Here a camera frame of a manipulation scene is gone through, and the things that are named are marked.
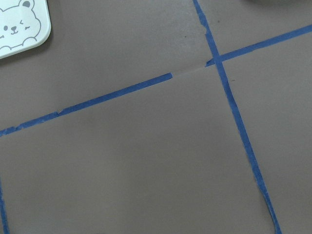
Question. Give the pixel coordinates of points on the cream bear tray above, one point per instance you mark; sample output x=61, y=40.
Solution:
x=24, y=24

